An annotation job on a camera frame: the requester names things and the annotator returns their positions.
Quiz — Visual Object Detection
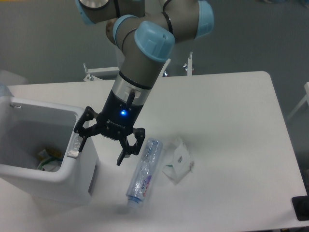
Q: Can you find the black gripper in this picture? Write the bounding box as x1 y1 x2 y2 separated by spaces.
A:
74 90 145 166

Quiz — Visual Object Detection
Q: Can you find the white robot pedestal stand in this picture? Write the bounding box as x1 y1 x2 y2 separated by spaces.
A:
83 43 194 82

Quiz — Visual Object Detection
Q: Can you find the crushed clear plastic bottle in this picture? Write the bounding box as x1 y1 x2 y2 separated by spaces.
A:
126 138 163 209

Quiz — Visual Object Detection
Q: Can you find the crumpled clear plastic wrapper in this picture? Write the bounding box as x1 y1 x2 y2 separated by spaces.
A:
162 137 195 185

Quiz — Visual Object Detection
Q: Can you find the white furniture frame at right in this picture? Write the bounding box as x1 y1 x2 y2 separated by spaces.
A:
286 82 309 121

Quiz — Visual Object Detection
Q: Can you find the white push-lid trash can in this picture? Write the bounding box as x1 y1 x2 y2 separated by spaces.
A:
0 96 99 204

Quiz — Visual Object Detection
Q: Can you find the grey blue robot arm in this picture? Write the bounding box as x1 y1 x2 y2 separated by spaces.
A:
74 0 214 164

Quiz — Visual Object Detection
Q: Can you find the black object at table edge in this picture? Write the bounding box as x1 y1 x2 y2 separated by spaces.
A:
292 195 309 221

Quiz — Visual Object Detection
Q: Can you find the trash inside the can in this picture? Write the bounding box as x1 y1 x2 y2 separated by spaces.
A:
36 147 64 172

